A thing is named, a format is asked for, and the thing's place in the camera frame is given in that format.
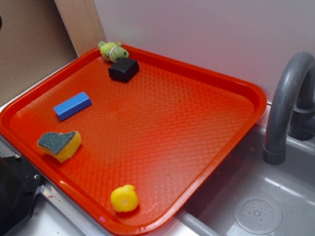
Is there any yellow rubber duck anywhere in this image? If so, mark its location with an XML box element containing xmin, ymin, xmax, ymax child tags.
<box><xmin>110</xmin><ymin>184</ymin><xmax>139</xmax><ymax>213</ymax></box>

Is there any red plastic tray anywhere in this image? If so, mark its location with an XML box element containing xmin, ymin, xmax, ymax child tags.
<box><xmin>0</xmin><ymin>47</ymin><xmax>267</xmax><ymax>236</ymax></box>

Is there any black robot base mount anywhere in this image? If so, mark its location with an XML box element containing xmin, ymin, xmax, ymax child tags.
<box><xmin>0</xmin><ymin>154</ymin><xmax>43</xmax><ymax>236</ymax></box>

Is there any yellow green scrub sponge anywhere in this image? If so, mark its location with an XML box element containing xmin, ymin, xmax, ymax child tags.
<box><xmin>37</xmin><ymin>131</ymin><xmax>82</xmax><ymax>163</ymax></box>

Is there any grey toy sink basin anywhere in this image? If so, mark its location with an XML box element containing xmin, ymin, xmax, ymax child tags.
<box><xmin>177</xmin><ymin>125</ymin><xmax>315</xmax><ymax>236</ymax></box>

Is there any blue rectangular block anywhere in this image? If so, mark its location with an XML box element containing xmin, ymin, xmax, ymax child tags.
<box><xmin>53</xmin><ymin>92</ymin><xmax>92</xmax><ymax>120</ymax></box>

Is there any grey toy faucet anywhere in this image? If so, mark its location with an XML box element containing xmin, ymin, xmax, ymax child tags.
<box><xmin>263</xmin><ymin>52</ymin><xmax>315</xmax><ymax>165</ymax></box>

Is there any black rectangular block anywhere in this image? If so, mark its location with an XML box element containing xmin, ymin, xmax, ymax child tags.
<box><xmin>108</xmin><ymin>58</ymin><xmax>140</xmax><ymax>83</ymax></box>

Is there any green plush toy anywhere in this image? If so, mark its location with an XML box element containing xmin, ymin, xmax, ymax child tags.
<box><xmin>97</xmin><ymin>41</ymin><xmax>129</xmax><ymax>63</ymax></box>

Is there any wooden board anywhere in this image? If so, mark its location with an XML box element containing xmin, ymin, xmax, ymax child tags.
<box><xmin>55</xmin><ymin>0</ymin><xmax>106</xmax><ymax>56</ymax></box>

